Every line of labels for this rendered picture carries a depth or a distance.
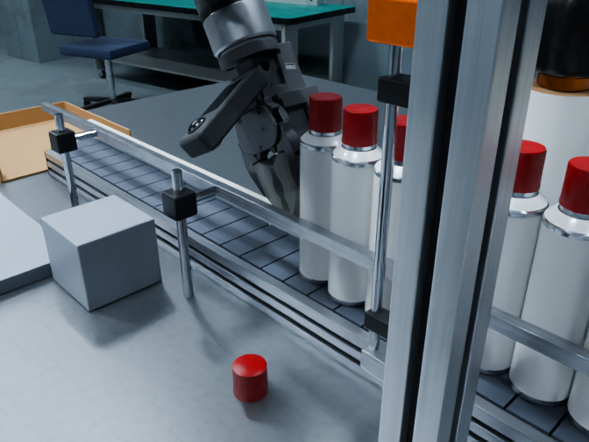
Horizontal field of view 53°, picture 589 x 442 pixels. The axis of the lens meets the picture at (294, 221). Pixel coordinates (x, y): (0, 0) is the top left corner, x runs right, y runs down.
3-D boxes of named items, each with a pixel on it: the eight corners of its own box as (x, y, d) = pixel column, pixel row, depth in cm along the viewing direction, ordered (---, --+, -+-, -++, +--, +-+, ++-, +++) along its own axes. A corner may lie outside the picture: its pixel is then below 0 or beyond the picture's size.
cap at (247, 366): (244, 408, 55) (243, 381, 54) (226, 387, 58) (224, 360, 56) (274, 393, 57) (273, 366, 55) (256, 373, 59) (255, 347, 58)
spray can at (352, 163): (385, 296, 63) (400, 110, 53) (347, 312, 60) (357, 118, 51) (354, 275, 67) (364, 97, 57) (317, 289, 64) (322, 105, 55)
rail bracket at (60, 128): (116, 209, 94) (100, 108, 86) (72, 223, 89) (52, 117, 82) (106, 203, 96) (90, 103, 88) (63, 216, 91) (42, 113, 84)
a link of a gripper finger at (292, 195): (348, 212, 68) (321, 136, 67) (312, 228, 64) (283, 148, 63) (330, 217, 70) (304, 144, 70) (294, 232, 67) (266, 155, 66)
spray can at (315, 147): (353, 272, 67) (363, 95, 58) (323, 290, 64) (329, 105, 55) (319, 256, 70) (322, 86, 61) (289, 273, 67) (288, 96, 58)
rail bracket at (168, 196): (233, 281, 74) (226, 160, 67) (185, 305, 70) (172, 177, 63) (217, 272, 77) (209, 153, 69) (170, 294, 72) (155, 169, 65)
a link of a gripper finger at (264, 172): (330, 217, 70) (304, 144, 70) (294, 232, 67) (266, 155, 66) (314, 220, 73) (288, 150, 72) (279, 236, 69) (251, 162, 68)
